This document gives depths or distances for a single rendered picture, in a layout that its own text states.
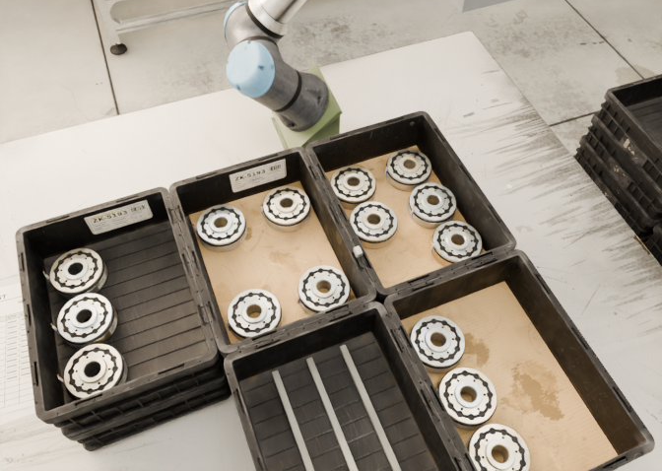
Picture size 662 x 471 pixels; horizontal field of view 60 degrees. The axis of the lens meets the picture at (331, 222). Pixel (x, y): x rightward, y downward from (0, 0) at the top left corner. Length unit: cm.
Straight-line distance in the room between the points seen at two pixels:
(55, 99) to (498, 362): 236
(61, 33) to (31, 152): 166
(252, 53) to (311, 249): 47
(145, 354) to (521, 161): 106
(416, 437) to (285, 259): 43
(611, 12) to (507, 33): 62
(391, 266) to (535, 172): 57
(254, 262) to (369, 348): 30
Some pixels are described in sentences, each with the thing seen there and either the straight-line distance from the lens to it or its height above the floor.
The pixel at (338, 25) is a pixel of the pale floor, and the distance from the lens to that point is 312.
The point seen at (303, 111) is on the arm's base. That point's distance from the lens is 143.
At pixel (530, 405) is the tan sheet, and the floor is 83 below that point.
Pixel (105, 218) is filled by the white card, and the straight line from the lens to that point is 125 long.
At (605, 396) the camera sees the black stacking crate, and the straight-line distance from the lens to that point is 112.
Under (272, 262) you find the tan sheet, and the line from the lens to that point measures 120.
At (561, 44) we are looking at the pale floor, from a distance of 324.
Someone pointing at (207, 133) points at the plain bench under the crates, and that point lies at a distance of 162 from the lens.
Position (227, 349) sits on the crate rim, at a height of 93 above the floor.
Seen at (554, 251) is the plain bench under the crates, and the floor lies 70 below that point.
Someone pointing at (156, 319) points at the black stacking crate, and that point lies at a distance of 118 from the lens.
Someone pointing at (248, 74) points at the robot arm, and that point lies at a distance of 135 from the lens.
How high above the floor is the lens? 186
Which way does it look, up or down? 56 degrees down
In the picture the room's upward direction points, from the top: 1 degrees clockwise
